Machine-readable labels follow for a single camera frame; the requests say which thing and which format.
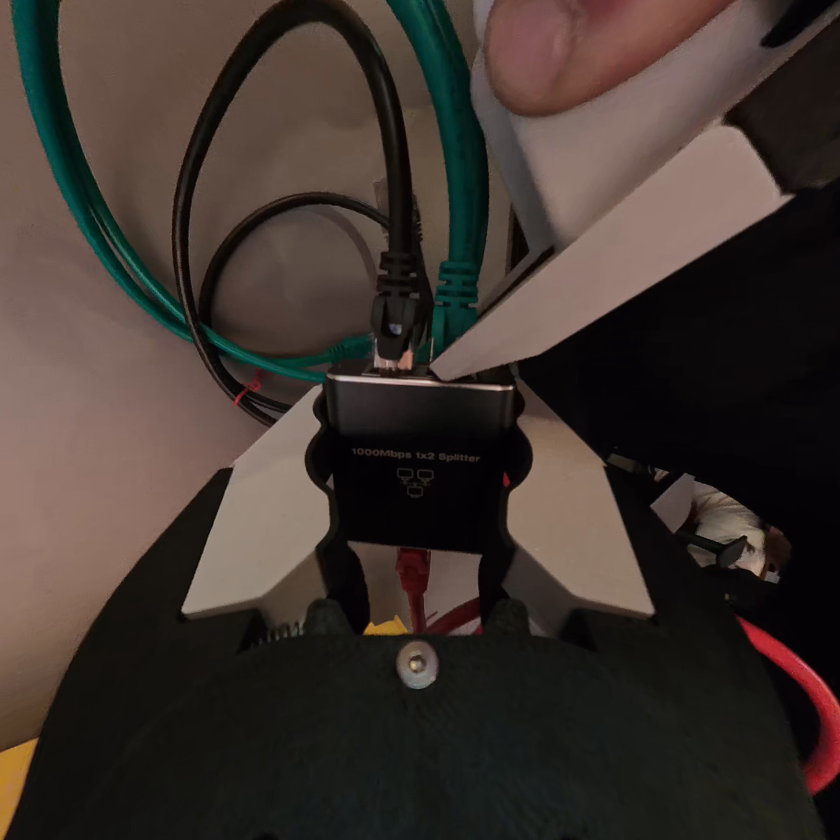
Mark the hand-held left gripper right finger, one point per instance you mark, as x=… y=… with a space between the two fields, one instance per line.
x=564 y=525

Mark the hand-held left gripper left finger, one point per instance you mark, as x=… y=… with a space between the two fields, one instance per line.
x=262 y=525

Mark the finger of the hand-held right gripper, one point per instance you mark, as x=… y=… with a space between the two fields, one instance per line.
x=623 y=262

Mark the black ethernet splitter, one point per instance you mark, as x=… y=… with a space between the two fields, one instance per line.
x=413 y=426

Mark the person's right hand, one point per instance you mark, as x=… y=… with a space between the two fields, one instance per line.
x=590 y=46

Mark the red twist tie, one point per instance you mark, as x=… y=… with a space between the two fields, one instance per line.
x=249 y=388

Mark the yellow plastic bin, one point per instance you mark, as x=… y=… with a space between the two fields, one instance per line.
x=16 y=794

